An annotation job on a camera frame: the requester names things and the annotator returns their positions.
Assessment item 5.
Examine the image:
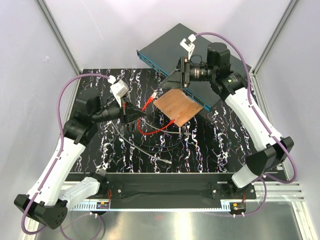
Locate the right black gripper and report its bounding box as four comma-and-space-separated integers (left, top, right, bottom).
158, 57, 216, 90

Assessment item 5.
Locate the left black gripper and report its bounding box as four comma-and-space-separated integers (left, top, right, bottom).
92, 94, 147, 127

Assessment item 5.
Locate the red ethernet cable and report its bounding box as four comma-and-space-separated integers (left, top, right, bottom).
137, 92, 176, 136

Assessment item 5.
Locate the grey ethernet cable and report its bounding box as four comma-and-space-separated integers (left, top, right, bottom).
111, 119, 173, 165
139, 118, 191, 138

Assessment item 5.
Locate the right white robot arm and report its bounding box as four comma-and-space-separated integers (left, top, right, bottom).
159, 42, 294, 199

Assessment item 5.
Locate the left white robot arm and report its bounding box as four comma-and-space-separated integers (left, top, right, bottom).
14, 89, 146, 230

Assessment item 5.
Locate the brown wooden board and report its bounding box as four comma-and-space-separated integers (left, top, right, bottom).
153, 89, 203, 127

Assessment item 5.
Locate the black marble pattern mat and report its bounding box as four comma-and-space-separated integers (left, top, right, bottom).
51, 68, 279, 174

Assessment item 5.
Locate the black ethernet cable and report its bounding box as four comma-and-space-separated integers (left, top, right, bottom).
126, 124, 187, 153

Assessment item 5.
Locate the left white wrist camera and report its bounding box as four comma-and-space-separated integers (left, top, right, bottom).
107, 75, 129, 105

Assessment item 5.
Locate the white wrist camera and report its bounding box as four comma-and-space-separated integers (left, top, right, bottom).
179, 34, 196, 60
107, 75, 129, 105

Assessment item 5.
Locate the dark teal network switch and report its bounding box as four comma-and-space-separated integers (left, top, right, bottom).
137, 23, 250, 111

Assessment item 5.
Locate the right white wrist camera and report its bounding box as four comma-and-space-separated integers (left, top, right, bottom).
179, 34, 196, 60

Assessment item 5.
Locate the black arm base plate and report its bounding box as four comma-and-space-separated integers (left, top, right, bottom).
106, 173, 257, 200

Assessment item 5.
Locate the white slotted cable duct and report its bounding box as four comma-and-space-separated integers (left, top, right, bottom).
70, 199, 231, 212

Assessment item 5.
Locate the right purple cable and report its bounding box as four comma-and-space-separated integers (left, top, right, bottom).
194, 31, 298, 216

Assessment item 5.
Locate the purple cable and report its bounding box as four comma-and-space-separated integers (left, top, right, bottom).
20, 73, 112, 240
194, 31, 298, 216

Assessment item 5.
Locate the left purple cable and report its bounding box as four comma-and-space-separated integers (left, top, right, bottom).
20, 73, 112, 240

